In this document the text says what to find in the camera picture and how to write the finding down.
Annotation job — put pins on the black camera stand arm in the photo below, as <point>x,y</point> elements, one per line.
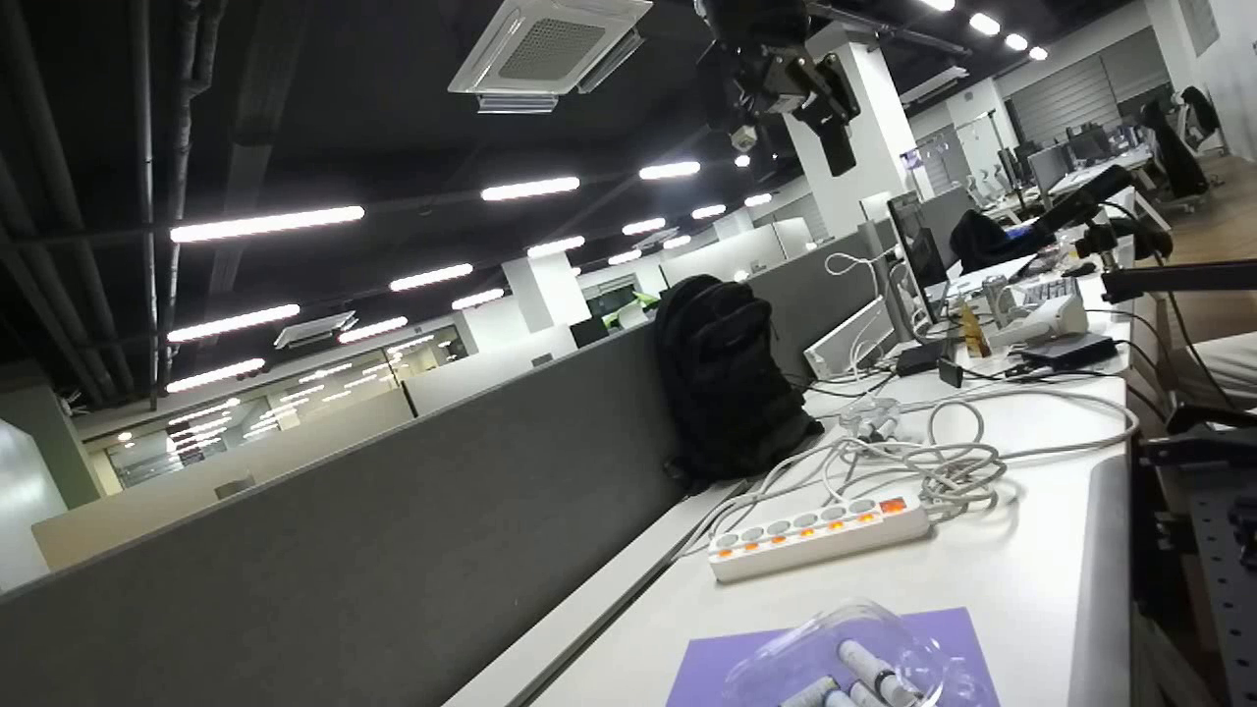
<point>1151,241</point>

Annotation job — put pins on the purple mat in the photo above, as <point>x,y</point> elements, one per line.
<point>713,668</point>

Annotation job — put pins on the black flat tablet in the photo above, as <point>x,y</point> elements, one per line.
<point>1066,352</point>

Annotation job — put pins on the short grey partition panel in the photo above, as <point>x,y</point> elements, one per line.
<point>811,301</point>

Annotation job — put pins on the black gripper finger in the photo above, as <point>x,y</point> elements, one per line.
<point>826,131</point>
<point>847,131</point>

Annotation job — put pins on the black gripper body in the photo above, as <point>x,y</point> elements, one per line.
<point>774,56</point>

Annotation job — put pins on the white cylindrical device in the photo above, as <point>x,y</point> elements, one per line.
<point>1033,306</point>

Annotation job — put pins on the white power strip orange switches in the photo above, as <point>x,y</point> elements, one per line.
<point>819,533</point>

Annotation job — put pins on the clear plastic marker box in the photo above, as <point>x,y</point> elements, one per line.
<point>848,655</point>

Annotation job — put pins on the ceiling air conditioner cassette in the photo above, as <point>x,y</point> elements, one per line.
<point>546,48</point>

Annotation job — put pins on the grey desk partition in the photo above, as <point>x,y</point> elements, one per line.
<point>368,550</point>

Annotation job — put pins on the black perforated mounting board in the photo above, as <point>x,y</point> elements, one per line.
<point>1211,573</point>

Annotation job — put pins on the computer monitor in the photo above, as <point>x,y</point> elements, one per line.
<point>918,258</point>

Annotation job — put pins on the grey white marker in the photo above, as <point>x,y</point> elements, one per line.
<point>880,673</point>

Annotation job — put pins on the black backpack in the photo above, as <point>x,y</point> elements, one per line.
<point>728,377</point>

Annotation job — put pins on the small yellow bottle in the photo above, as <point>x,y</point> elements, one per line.
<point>973,330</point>

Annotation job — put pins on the ceiling tube light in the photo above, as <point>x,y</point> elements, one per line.
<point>267,220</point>
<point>669,171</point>
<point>428,275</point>
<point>214,374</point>
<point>529,190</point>
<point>234,325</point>

